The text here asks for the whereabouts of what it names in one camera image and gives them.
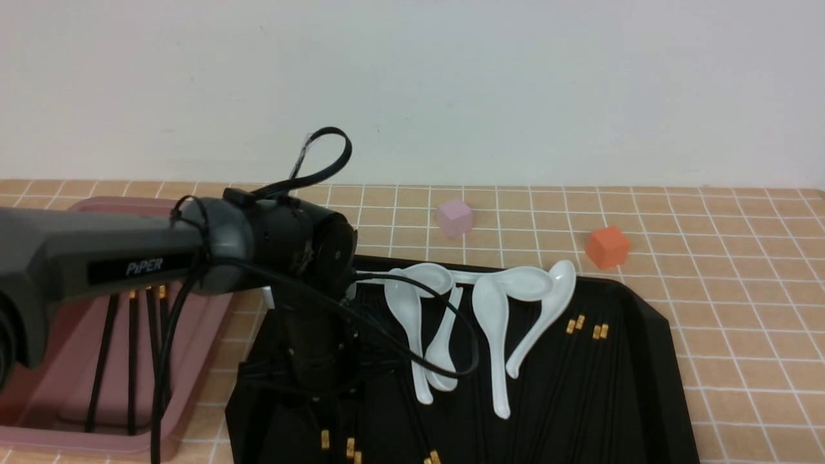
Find orange cube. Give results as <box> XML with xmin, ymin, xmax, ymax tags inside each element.
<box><xmin>585</xmin><ymin>226</ymin><xmax>631</xmax><ymax>269</ymax></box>

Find black chopstick tray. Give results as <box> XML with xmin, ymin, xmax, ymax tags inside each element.
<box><xmin>342</xmin><ymin>383</ymin><xmax>364</xmax><ymax>463</ymax></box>
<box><xmin>317</xmin><ymin>392</ymin><xmax>340</xmax><ymax>451</ymax></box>
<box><xmin>379</xmin><ymin>377</ymin><xmax>422</xmax><ymax>463</ymax></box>
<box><xmin>348</xmin><ymin>384</ymin><xmax>367</xmax><ymax>463</ymax></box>
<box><xmin>393</xmin><ymin>370</ymin><xmax>441</xmax><ymax>463</ymax></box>

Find white spoon left vertical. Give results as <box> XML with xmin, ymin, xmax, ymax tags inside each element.
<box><xmin>384</xmin><ymin>279</ymin><xmax>433</xmax><ymax>405</ymax></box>

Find white spoon small middle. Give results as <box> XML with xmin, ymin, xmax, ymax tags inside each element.
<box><xmin>425</xmin><ymin>308</ymin><xmax>458</xmax><ymax>392</ymax></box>

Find black plastic tray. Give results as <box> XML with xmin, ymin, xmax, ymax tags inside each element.
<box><xmin>225</xmin><ymin>255</ymin><xmax>699</xmax><ymax>463</ymax></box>

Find white spoon far left horizontal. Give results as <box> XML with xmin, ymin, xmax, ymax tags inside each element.
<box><xmin>356</xmin><ymin>262</ymin><xmax>454</xmax><ymax>295</ymax></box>

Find white spoon horizontal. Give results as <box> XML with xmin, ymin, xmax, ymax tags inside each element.
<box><xmin>450</xmin><ymin>266</ymin><xmax>554</xmax><ymax>302</ymax></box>
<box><xmin>356</xmin><ymin>262</ymin><xmax>454</xmax><ymax>295</ymax></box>

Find pink plastic bin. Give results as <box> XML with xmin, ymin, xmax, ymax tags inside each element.
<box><xmin>2</xmin><ymin>197</ymin><xmax>232</xmax><ymax>462</ymax></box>

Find black chopstick in bin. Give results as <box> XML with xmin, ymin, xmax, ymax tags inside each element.
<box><xmin>145</xmin><ymin>287</ymin><xmax>161</xmax><ymax>386</ymax></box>
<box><xmin>84</xmin><ymin>295</ymin><xmax>120</xmax><ymax>434</ymax></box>
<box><xmin>126</xmin><ymin>290</ymin><xmax>139</xmax><ymax>436</ymax></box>
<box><xmin>157</xmin><ymin>284</ymin><xmax>171</xmax><ymax>411</ymax></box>

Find black cable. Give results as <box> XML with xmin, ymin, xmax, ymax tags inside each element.
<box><xmin>150</xmin><ymin>126</ymin><xmax>481</xmax><ymax>464</ymax></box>

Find white spoon centre vertical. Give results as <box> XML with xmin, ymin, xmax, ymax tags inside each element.
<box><xmin>472</xmin><ymin>276</ymin><xmax>510</xmax><ymax>420</ymax></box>

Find white spoon far right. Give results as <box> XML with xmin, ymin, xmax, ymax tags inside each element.
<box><xmin>506</xmin><ymin>260</ymin><xmax>577</xmax><ymax>379</ymax></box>

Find pink cube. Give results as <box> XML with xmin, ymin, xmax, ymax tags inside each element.
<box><xmin>436</xmin><ymin>199</ymin><xmax>474</xmax><ymax>238</ymax></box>

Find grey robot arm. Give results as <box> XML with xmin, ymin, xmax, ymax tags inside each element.
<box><xmin>1</xmin><ymin>189</ymin><xmax>400</xmax><ymax>396</ymax></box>

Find white spoon horizontal right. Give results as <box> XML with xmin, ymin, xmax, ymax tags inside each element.
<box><xmin>450</xmin><ymin>266</ymin><xmax>554</xmax><ymax>302</ymax></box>

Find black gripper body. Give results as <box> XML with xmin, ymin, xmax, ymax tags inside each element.
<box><xmin>235</xmin><ymin>287</ymin><xmax>403</xmax><ymax>403</ymax></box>

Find white spoon vertical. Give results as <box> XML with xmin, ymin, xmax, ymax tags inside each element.
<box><xmin>472</xmin><ymin>276</ymin><xmax>510</xmax><ymax>420</ymax></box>
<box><xmin>384</xmin><ymin>279</ymin><xmax>433</xmax><ymax>405</ymax></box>

